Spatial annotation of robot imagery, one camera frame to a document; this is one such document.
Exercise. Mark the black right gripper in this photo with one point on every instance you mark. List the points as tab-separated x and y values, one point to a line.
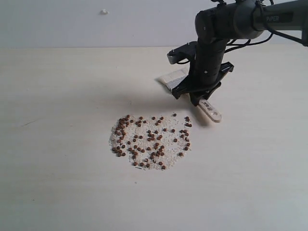
198	90

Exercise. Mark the wooden paint brush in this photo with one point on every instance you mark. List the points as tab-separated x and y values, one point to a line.
172	79

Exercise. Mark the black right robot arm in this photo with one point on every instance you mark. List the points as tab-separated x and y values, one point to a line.
228	27

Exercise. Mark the pile of grains and pellets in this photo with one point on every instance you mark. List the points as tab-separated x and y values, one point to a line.
152	142

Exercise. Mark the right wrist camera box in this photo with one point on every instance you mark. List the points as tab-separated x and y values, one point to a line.
183	54

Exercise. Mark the small white wall hook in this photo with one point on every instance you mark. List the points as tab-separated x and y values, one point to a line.
104	12

